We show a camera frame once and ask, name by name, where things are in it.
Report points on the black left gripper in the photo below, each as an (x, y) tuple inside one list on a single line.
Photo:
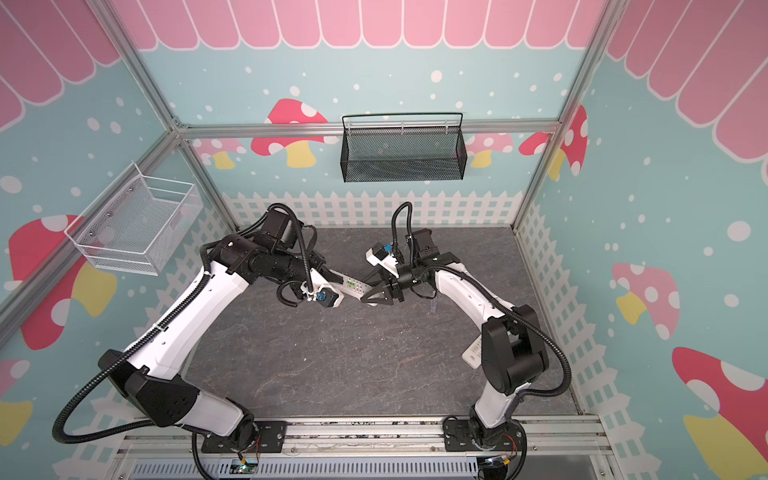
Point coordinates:
[(317, 261)]

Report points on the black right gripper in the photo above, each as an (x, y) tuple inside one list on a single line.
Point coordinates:
[(397, 284)]

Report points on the white remote control back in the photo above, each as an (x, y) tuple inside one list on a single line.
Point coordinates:
[(349, 286)]

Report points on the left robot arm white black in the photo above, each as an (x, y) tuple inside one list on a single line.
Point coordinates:
[(148, 372)]

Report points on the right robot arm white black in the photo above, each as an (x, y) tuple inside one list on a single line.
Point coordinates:
[(512, 354)]

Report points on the white air conditioner remote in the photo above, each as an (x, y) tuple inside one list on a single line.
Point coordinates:
[(472, 355)]

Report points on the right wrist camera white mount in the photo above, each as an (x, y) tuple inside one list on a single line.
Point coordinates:
[(383, 256)]

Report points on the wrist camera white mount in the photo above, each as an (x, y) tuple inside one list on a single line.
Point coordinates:
[(321, 291), (383, 256)]

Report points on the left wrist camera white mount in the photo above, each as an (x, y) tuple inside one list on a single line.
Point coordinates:
[(321, 291)]

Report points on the black mesh wall basket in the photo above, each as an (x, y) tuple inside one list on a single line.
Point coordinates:
[(403, 147)]

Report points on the white wire wall basket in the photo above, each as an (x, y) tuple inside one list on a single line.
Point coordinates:
[(136, 225)]

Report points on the aluminium front rail frame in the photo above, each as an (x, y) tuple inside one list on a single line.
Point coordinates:
[(417, 447)]

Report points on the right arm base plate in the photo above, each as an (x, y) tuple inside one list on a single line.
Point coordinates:
[(467, 434)]

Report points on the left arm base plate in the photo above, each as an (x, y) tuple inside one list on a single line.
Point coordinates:
[(251, 437)]

